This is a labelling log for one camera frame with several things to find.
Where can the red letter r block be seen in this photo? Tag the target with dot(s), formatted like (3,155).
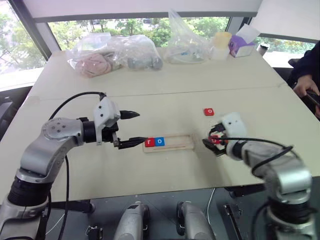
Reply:
(149,141)

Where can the plastic bag with grey plush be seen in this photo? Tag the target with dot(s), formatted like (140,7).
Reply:
(142,56)

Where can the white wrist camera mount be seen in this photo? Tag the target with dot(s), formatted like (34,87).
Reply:
(235,125)
(106,112)

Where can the person's dark sleeved forearm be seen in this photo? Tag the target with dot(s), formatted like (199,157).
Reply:
(308,62)

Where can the black phone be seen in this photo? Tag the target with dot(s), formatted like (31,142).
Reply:
(314,98)

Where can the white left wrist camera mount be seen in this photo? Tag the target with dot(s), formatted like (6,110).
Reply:
(106,112)

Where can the red letter o block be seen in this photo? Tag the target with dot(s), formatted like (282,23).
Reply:
(209,111)

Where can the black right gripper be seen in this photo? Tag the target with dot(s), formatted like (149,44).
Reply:
(224,145)

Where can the blue letter o block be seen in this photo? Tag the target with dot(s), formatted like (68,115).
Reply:
(159,141)

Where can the black table support bracket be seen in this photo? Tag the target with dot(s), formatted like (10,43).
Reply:
(246,191)
(72,205)

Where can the tall clear plastic bag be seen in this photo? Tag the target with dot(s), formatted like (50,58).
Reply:
(185,42)

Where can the black office chair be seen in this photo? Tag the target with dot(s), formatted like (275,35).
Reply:
(11,107)

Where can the silver rounded robot leg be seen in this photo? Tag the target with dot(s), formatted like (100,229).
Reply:
(195,222)
(132,222)

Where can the purple tissue box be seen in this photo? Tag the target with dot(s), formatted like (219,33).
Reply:
(241,47)

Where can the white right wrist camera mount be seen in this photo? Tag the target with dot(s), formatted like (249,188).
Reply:
(235,125)

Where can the dark metal cup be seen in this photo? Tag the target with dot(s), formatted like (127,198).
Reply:
(262,49)

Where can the long wooden letter tray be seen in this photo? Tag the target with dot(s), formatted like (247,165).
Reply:
(177,143)

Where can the person's bare hand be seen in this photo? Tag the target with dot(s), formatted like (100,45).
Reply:
(306,85)

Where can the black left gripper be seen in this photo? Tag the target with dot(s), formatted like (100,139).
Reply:
(110,135)

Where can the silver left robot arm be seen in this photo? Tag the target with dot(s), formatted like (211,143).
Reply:
(45,150)

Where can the red letter b block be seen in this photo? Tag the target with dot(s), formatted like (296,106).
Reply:
(215,140)

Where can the dark grey window frame post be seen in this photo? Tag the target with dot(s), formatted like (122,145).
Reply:
(37,30)

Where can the plastic bag with pink plush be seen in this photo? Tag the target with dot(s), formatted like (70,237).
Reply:
(93,62)

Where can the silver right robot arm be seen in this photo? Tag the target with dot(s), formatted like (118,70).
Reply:
(282,175)

